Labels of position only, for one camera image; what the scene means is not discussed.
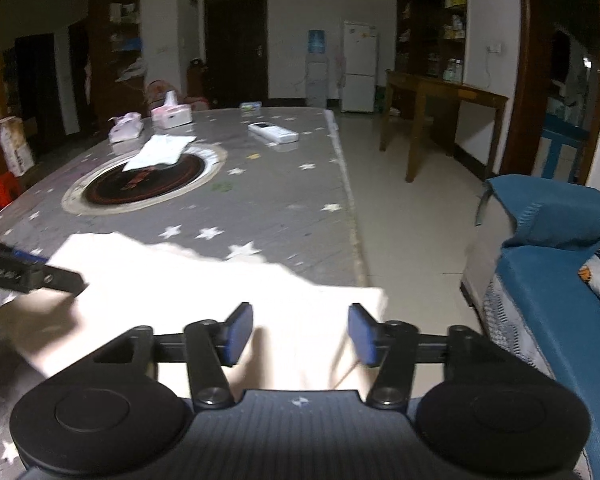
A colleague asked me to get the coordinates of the white power strip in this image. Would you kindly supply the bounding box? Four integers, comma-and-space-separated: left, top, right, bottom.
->
248, 121, 300, 145

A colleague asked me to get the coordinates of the white crumpled cloth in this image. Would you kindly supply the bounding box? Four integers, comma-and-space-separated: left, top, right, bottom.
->
121, 134, 197, 172

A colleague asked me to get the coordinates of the dark wooden door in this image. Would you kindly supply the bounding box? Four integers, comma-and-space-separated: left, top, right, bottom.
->
203, 0, 269, 103

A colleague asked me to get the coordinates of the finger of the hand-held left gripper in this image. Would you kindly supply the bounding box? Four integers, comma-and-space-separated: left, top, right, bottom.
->
0, 234, 48, 265
0, 260, 88, 297

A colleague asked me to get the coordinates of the red plastic stool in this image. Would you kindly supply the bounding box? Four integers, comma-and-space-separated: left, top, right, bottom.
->
0, 172, 23, 228

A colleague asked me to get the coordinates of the wooden side table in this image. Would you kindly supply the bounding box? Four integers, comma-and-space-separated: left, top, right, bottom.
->
380, 70, 509, 183

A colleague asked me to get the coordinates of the small white tissue box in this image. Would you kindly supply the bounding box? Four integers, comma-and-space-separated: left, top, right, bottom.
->
108, 114, 143, 143

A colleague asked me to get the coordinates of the round black induction cooktop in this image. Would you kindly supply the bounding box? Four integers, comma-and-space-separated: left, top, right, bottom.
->
61, 142, 228, 216

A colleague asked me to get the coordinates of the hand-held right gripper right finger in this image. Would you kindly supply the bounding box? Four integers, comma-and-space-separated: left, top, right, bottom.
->
347, 303, 502, 408

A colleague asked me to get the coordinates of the grey star-print tablecloth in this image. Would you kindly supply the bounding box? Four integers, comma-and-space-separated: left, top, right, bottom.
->
0, 106, 368, 461

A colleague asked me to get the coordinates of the white paper sack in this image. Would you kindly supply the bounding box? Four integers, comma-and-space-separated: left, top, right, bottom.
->
0, 116, 35, 177

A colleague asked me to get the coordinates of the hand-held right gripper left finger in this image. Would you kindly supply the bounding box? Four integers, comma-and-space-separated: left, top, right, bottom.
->
92, 302, 255, 408

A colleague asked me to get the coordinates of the small blue cabinet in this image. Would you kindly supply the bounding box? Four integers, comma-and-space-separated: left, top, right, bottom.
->
540, 127, 586, 183

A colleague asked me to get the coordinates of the white refrigerator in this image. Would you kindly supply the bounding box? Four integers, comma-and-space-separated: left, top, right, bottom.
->
341, 21, 379, 113

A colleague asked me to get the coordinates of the blue sofa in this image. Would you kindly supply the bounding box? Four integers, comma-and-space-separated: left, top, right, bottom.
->
461, 175, 600, 480

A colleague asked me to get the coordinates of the cream shirt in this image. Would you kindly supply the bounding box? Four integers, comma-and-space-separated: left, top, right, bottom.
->
0, 232, 388, 393

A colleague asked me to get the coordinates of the white water dispenser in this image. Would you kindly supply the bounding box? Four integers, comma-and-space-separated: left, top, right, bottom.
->
306, 55, 329, 108

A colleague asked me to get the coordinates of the large white tissue box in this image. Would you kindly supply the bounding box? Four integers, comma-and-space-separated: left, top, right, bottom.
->
151, 91, 193, 128

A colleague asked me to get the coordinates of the wooden shelf cabinet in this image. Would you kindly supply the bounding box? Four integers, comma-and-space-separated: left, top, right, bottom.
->
396, 0, 468, 86
92, 0, 146, 131

